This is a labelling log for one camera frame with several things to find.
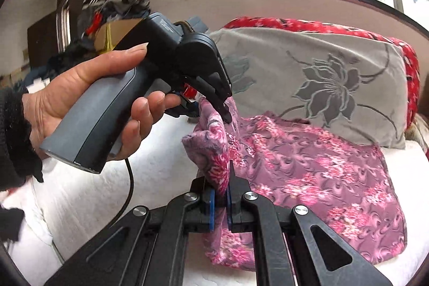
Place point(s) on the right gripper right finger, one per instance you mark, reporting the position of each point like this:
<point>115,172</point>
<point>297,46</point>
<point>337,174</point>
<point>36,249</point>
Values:
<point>293,246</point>

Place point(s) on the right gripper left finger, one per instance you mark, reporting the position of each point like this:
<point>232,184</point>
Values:
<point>145,247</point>

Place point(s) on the purple floral garment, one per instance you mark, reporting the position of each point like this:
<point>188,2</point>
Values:
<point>295,163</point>

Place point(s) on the black sleeve left forearm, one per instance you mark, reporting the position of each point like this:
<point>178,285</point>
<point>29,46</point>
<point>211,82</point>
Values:
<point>18,157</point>

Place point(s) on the pile of clothes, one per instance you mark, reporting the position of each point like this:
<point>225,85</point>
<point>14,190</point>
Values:
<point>47,61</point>

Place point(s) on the white quilted bedspread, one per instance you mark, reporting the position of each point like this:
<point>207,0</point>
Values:
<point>70,206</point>

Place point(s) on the grey flower-pattern pillow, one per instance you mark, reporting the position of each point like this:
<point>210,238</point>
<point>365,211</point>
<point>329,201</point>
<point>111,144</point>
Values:
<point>353,87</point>

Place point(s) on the red floral blanket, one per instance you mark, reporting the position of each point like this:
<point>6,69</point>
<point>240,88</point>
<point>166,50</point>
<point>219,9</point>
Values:
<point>410,59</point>

